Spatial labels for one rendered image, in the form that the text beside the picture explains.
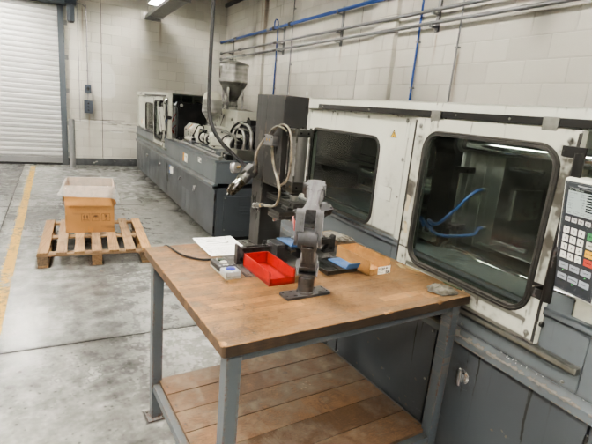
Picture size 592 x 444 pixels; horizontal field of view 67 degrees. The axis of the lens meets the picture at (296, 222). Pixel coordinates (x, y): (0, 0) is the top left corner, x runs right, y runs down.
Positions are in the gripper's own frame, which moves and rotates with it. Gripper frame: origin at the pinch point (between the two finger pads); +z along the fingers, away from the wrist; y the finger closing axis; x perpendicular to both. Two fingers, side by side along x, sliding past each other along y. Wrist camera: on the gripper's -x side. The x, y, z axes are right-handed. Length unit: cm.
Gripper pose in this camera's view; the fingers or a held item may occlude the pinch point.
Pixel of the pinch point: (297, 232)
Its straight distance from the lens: 183.6
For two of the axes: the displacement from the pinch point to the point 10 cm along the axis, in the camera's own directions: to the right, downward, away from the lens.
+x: -7.9, 1.6, -5.9
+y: -4.9, -7.4, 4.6
